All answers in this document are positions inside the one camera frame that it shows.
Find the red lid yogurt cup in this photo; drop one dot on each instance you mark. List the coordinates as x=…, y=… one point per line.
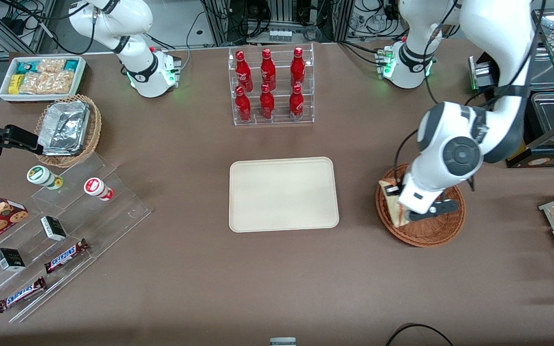
x=96, y=187

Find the black food warmer machine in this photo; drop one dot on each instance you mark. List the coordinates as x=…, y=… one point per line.
x=517, y=161

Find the green lid yogurt cup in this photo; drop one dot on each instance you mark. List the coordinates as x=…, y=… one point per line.
x=41, y=176

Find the small grey device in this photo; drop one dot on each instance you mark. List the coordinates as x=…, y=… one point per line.
x=283, y=342

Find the small black carton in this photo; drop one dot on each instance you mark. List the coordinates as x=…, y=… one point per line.
x=10, y=259
x=53, y=228

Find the red cola bottle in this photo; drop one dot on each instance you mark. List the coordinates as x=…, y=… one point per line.
x=296, y=103
x=297, y=67
x=268, y=69
x=243, y=72
x=243, y=106
x=267, y=103

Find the beige plastic tray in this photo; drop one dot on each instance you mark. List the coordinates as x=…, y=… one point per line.
x=282, y=194

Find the white plastic snack bin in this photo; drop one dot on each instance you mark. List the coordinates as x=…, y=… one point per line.
x=5, y=96

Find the yellow snack packet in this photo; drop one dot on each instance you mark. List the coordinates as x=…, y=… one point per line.
x=15, y=84

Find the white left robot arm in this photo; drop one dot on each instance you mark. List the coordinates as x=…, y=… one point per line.
x=450, y=139

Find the brown wicker basket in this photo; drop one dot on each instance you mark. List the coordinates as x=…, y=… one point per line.
x=431, y=235

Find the aluminium frame rack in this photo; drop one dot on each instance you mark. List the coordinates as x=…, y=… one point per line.
x=46, y=14
x=217, y=24

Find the white power strip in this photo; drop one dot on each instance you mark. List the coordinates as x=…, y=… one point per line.
x=280, y=34

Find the aluminium foil container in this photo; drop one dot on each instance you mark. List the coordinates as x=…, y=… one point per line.
x=65, y=125

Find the triangular sandwich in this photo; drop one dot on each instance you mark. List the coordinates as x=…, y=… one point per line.
x=391, y=207

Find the Snickers chocolate bar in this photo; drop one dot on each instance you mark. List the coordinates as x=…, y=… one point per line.
x=65, y=256
x=21, y=294

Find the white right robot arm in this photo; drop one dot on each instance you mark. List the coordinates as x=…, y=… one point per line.
x=132, y=62

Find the teal snack packet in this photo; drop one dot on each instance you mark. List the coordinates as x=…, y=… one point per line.
x=26, y=67
x=71, y=65

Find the clear acrylic bottle rack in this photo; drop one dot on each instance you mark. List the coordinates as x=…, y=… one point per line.
x=279, y=103

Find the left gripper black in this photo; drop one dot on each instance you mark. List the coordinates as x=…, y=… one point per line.
x=394, y=189

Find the clear acrylic stepped stand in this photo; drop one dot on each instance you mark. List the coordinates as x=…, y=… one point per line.
x=89, y=226

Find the light wicker basket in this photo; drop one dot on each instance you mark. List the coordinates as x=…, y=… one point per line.
x=93, y=129

